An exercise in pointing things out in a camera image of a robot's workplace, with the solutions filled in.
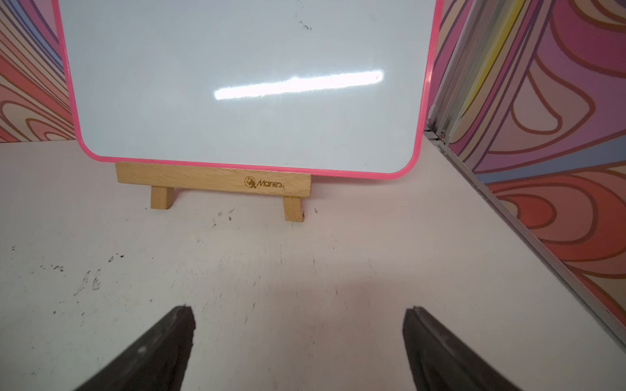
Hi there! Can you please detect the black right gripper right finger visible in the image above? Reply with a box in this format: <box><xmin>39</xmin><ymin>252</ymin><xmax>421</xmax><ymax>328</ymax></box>
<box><xmin>403</xmin><ymin>307</ymin><xmax>518</xmax><ymax>391</ymax></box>

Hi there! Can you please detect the wooden easel stand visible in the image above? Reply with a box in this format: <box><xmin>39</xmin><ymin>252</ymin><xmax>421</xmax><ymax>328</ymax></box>
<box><xmin>115</xmin><ymin>162</ymin><xmax>312</xmax><ymax>223</ymax></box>

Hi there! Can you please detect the pink framed whiteboard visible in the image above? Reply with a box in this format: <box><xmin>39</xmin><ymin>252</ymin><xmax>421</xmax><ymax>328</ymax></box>
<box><xmin>52</xmin><ymin>1</ymin><xmax>443</xmax><ymax>180</ymax></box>

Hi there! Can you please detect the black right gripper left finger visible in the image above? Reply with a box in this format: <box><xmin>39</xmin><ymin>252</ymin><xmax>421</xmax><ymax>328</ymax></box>
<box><xmin>78</xmin><ymin>306</ymin><xmax>196</xmax><ymax>390</ymax></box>

